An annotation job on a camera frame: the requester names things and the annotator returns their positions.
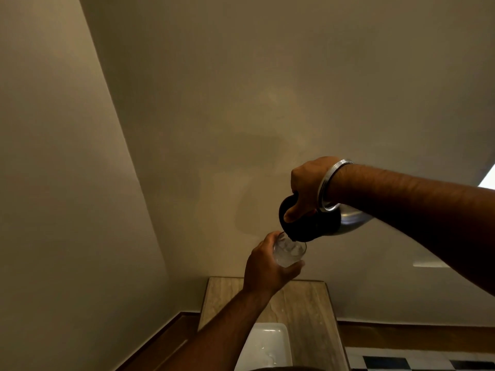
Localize clear drinking glass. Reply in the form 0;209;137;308
272;232;308;268

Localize silver metal bracelet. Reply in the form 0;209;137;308
317;159;354;212

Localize bright window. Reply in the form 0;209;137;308
478;163;495;191

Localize person's left hand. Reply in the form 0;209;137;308
242;231;306;298

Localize person's right hand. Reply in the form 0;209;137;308
283;156;342;224

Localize white rectangular tray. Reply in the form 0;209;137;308
234;323;294;371

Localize person's right forearm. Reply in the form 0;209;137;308
327;164;495;297

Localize steel jug with black lid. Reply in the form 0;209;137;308
278;192;374;243

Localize person's left forearm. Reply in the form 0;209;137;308
156;286;273;371

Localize wooden baseboard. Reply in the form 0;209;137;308
337;320;495;353
115;311;200;371

